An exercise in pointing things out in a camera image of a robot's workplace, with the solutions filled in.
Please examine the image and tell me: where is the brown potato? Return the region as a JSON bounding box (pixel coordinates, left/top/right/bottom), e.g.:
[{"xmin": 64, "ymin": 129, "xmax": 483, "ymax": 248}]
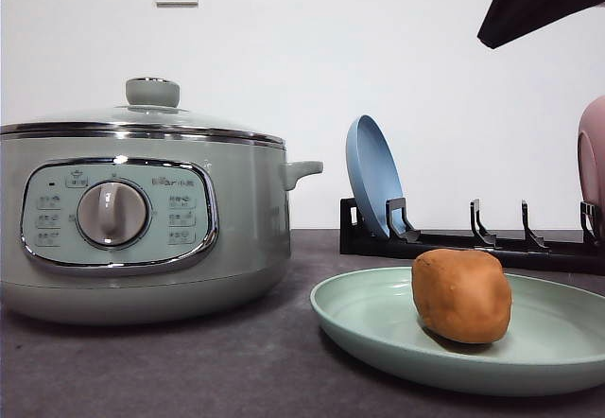
[{"xmin": 411, "ymin": 249, "xmax": 512, "ymax": 343}]

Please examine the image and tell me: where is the pink plate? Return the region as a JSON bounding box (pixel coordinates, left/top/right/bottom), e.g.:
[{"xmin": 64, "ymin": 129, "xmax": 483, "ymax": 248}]
[{"xmin": 577, "ymin": 96, "xmax": 605, "ymax": 240}]

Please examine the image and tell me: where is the green plate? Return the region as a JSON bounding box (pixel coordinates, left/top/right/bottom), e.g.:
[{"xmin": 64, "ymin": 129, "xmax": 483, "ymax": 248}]
[{"xmin": 310, "ymin": 267, "xmax": 605, "ymax": 396}]

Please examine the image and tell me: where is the blue plate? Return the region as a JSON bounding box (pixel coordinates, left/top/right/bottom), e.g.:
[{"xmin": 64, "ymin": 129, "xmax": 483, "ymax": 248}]
[{"xmin": 346, "ymin": 114, "xmax": 406, "ymax": 235}]

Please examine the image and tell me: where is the green electric steamer pot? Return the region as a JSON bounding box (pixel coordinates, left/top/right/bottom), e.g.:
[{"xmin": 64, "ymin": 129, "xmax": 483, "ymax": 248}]
[{"xmin": 0, "ymin": 122, "xmax": 324, "ymax": 325}]

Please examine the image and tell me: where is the black plate rack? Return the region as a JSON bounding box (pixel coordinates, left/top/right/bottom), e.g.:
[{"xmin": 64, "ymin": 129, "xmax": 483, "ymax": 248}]
[{"xmin": 340, "ymin": 197, "xmax": 605, "ymax": 274}]

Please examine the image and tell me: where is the glass steamer lid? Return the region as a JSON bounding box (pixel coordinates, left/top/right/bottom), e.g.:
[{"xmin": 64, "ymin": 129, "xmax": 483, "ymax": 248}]
[{"xmin": 0, "ymin": 78, "xmax": 287, "ymax": 148}]

